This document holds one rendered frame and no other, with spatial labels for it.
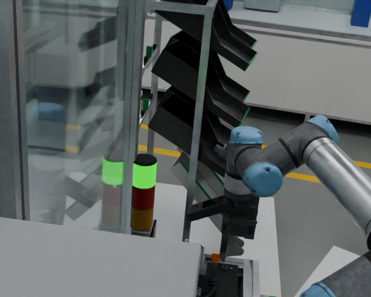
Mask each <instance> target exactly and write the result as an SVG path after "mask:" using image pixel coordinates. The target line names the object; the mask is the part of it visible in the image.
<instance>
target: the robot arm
mask: <svg viewBox="0 0 371 297"><path fill-rule="evenodd" d="M338 141H339V136H338V134H337V132H336V130H335V129H334V127H333V125H332V124H331V123H330V122H329V120H328V119H327V118H326V117H325V116H323V115H317V116H315V117H313V118H311V119H309V120H308V121H304V122H303V123H302V124H301V125H300V126H298V127H296V128H295V129H294V130H292V131H290V132H289V133H287V134H285V135H284V136H283V137H281V138H279V139H278V140H276V141H274V142H273V143H271V144H269V145H268V146H267V147H265V148H263V149H262V148H261V146H262V144H263V134H262V132H261V131H260V130H258V129H256V128H254V127H249V126H239V127H236V128H234V129H232V131H231V135H230V141H229V142H228V143H229V145H228V155H227V164H226V173H225V178H224V195H223V196H220V197H216V198H213V199H210V200H206V201H203V202H199V203H196V204H192V205H190V206H189V207H188V211H187V217H188V219H189V221H190V222H192V221H195V220H198V219H202V218H205V217H209V216H212V215H216V214H219V213H222V214H223V218H222V224H221V232H222V235H221V245H220V255H219V257H220V259H221V261H222V262H225V258H226V257H228V256H241V255H242V254H243V253H244V249H243V248H242V247H243V246H244V241H243V240H241V239H240V238H238V237H244V238H245V239H252V240H254V233H255V229H256V224H257V214H258V206H259V200H260V197H270V196H272V195H274V194H276V193H277V192H278V191H279V189H280V188H281V186H282V184H283V177H284V176H286V175H288V174H289V173H291V172H292V171H294V170H295V169H297V168H299V167H300V166H302V165H304V164H305V165H306V166H307V168H308V169H309V170H310V171H311V172H312V173H313V175H314V176H315V177H316V179H318V181H319V182H320V183H321V184H322V185H323V187H324V188H325V189H326V190H327V191H328V192H329V194H330V195H331V196H332V198H334V199H335V201H336V202H337V203H338V204H339V206H340V207H341V208H342V209H343V210H344V211H345V213H346V214H347V215H348V216H349V217H350V218H351V220H352V221H353V222H354V223H355V225H356V226H357V227H358V228H359V229H360V230H361V232H362V233H363V234H364V235H365V236H366V237H367V238H366V245H367V248H368V249H369V251H368V252H366V253H365V254H363V255H362V256H360V257H358V258H357V259H355V260H354V261H352V262H350V263H348V264H347V265H346V266H344V267H342V268H340V269H339V270H337V271H335V272H334V273H332V274H331V275H329V276H328V277H326V278H324V279H322V280H321V281H319V282H315V283H313V284H312V285H311V286H310V288H309V289H307V290H305V291H304V292H302V293H301V295H300V296H299V297H371V178H370V177H369V176H368V175H367V174H366V173H365V172H364V171H363V170H362V169H361V168H360V167H359V166H358V165H357V164H356V163H355V162H354V161H353V160H352V159H351V158H350V157H349V156H348V155H347V154H346V153H345V152H344V151H343V150H342V149H341V148H340V147H339V146H338V145H337V144H336V143H338ZM237 236H238V237H237Z"/></svg>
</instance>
